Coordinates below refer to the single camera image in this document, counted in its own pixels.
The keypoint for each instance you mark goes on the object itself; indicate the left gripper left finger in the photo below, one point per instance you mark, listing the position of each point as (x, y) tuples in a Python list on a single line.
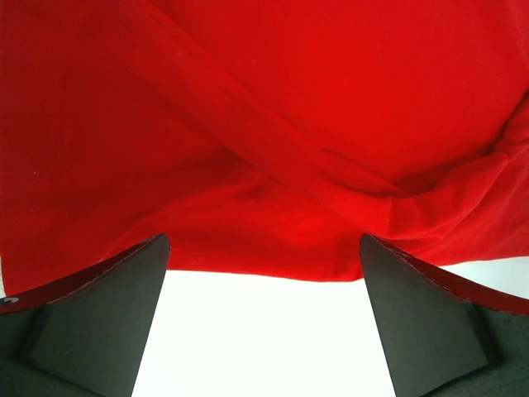
[(84, 334)]

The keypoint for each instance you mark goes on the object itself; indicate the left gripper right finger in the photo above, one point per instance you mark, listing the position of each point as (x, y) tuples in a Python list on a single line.
[(442, 334)]

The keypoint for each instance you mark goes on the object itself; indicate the red t shirt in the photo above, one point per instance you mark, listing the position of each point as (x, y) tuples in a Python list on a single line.
[(262, 137)]

